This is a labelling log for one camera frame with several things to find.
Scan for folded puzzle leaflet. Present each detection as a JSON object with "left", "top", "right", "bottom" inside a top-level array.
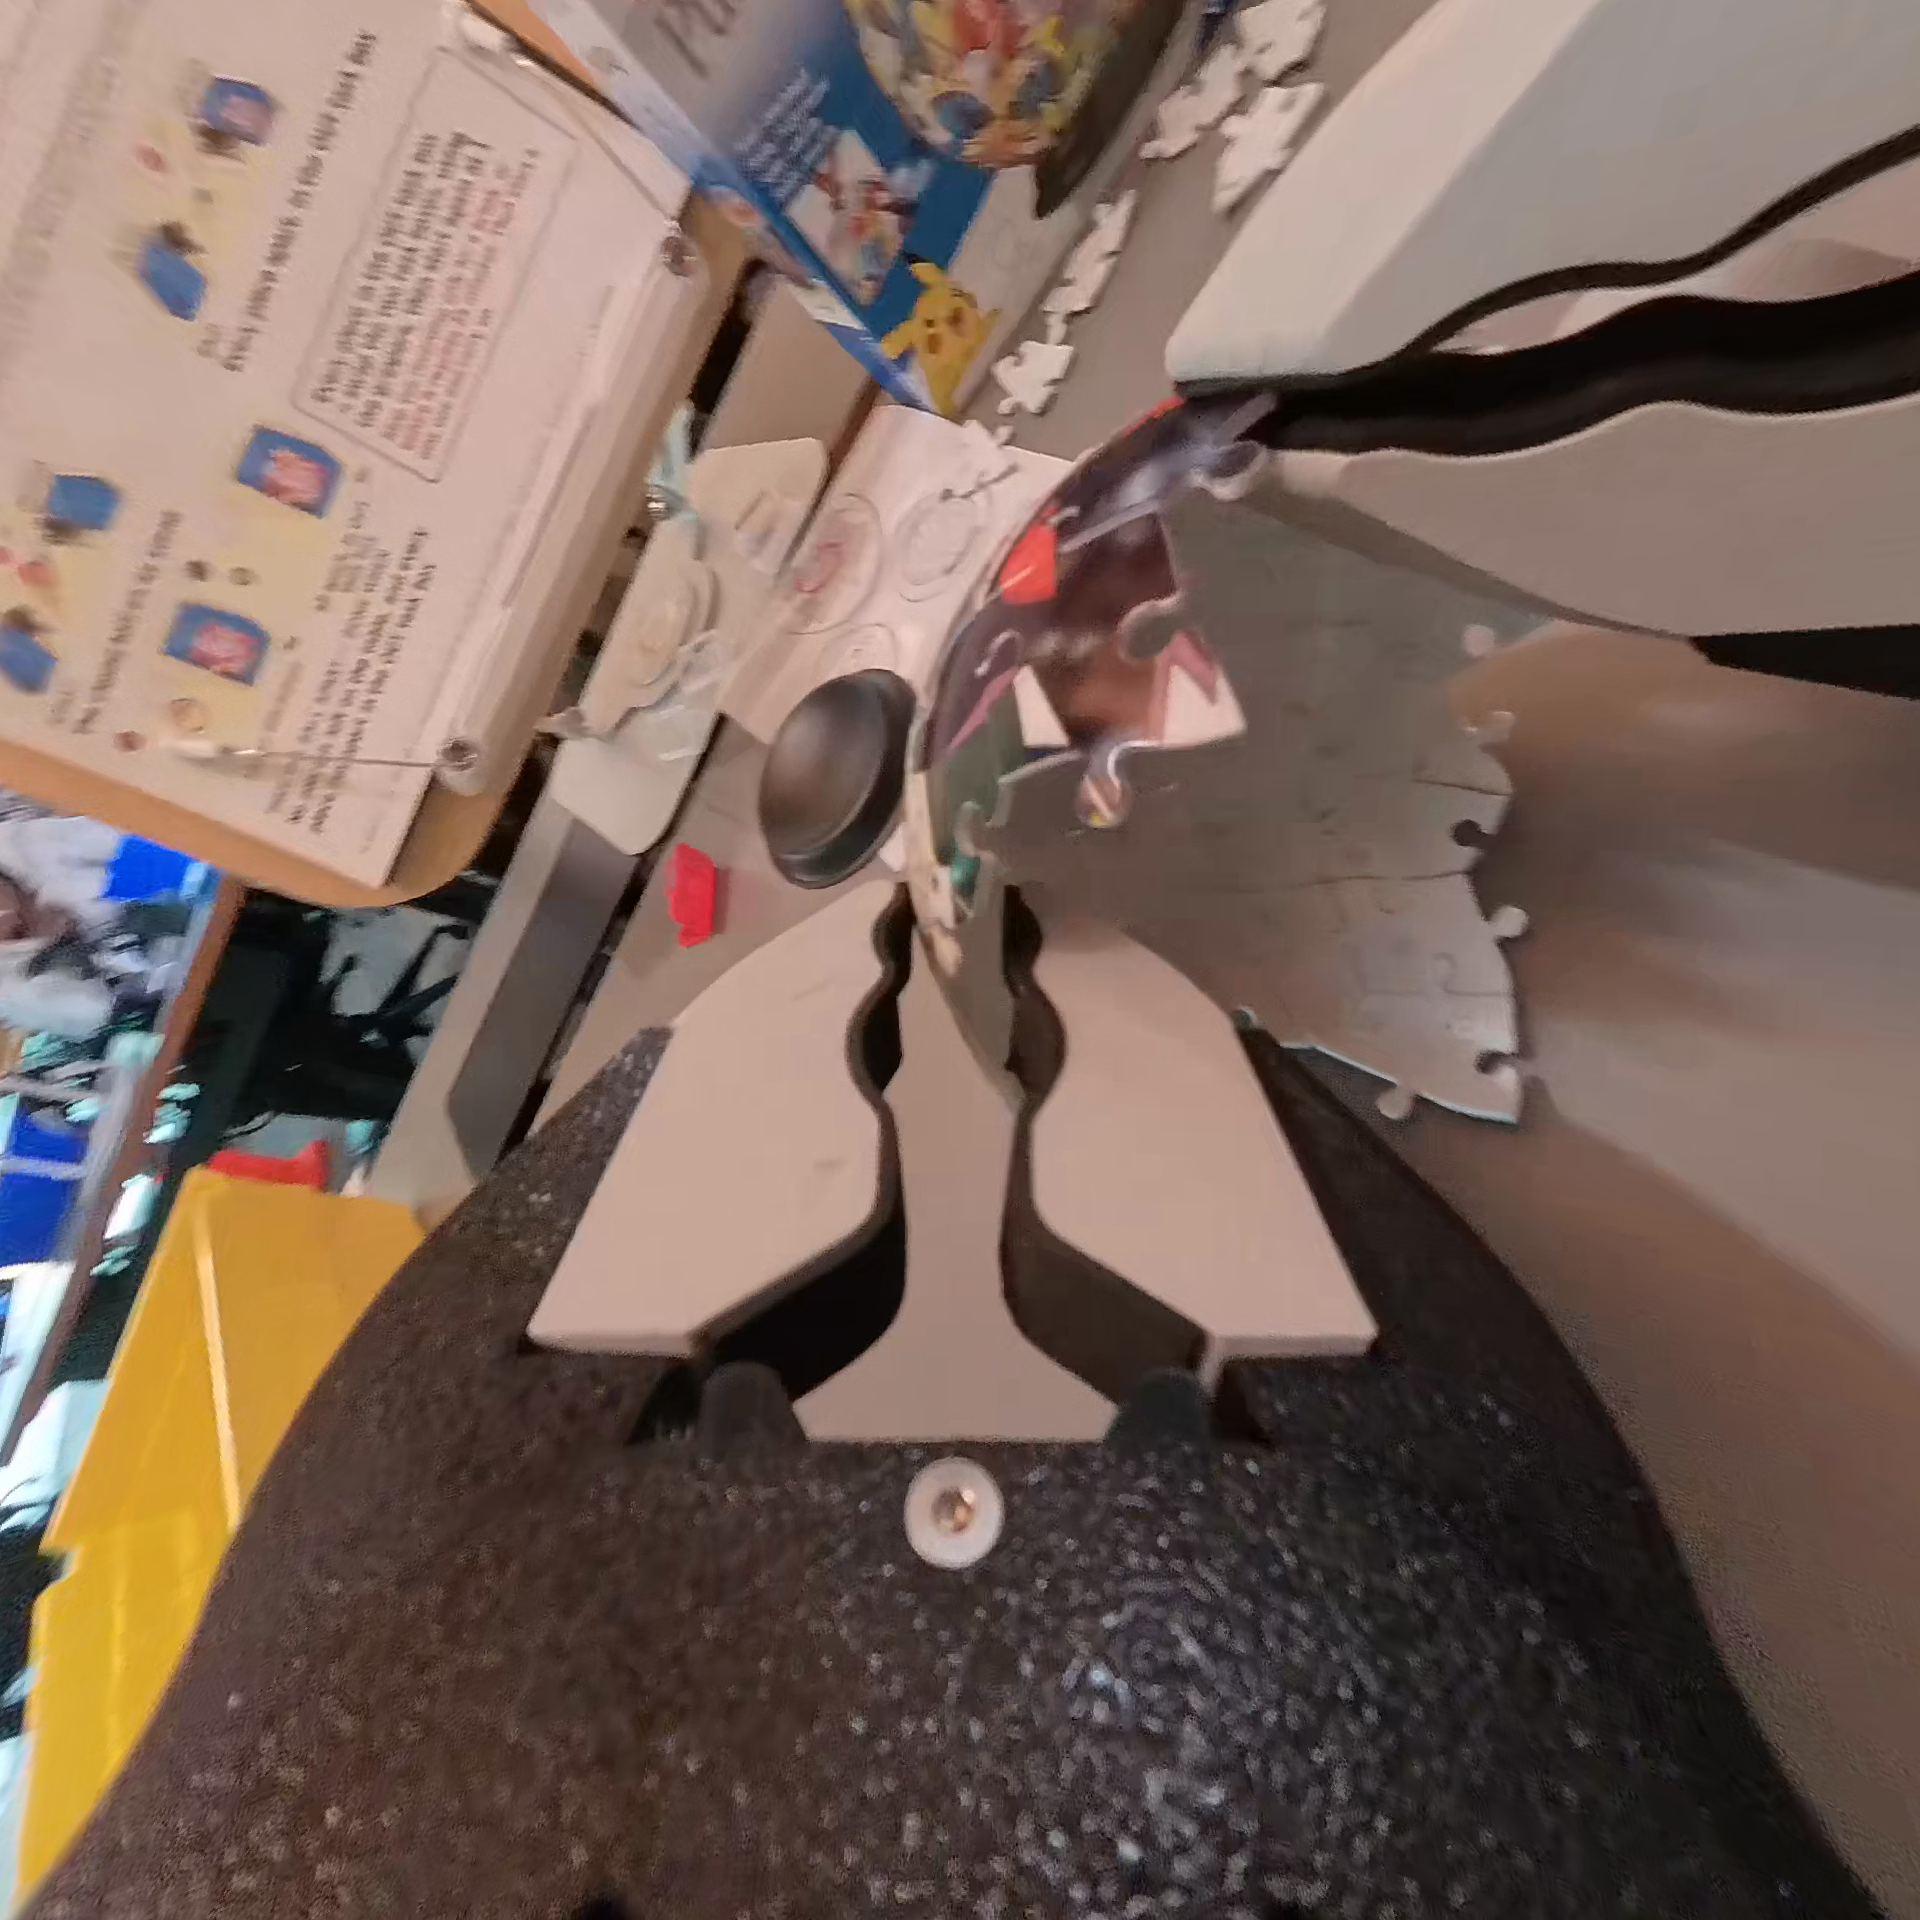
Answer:
[{"left": 780, "top": 402, "right": 1085, "bottom": 700}]

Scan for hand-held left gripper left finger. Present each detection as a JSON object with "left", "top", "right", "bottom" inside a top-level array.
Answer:
[{"left": 525, "top": 883, "right": 914, "bottom": 1391}]

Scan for black round ball stand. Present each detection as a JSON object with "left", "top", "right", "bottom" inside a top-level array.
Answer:
[{"left": 759, "top": 671, "right": 922, "bottom": 889}]

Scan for partly built puzzle ball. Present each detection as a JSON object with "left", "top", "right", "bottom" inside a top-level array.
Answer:
[{"left": 895, "top": 394, "right": 1549, "bottom": 1128}]

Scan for blue puzzle box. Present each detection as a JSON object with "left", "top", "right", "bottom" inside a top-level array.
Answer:
[{"left": 525, "top": 0, "right": 1202, "bottom": 419}]

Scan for scattered white puzzle pieces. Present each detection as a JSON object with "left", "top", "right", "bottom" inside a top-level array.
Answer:
[{"left": 989, "top": 0, "right": 1335, "bottom": 442}]

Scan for yellow plastic bin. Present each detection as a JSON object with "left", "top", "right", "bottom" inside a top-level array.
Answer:
[{"left": 12, "top": 1168, "right": 433, "bottom": 1920}]

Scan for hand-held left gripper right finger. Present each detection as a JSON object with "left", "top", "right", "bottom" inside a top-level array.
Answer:
[{"left": 997, "top": 884, "right": 1383, "bottom": 1403}]

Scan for instruction poster on board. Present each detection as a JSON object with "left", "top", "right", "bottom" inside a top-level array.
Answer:
[{"left": 0, "top": 0, "right": 753, "bottom": 912}]

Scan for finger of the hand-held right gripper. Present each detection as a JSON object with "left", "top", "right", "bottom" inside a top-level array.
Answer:
[
  {"left": 1163, "top": 0, "right": 1920, "bottom": 404},
  {"left": 1257, "top": 268, "right": 1920, "bottom": 640}
]

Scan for clear plastic bag with parts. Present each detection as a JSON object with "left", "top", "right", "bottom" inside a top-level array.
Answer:
[{"left": 532, "top": 435, "right": 842, "bottom": 860}]

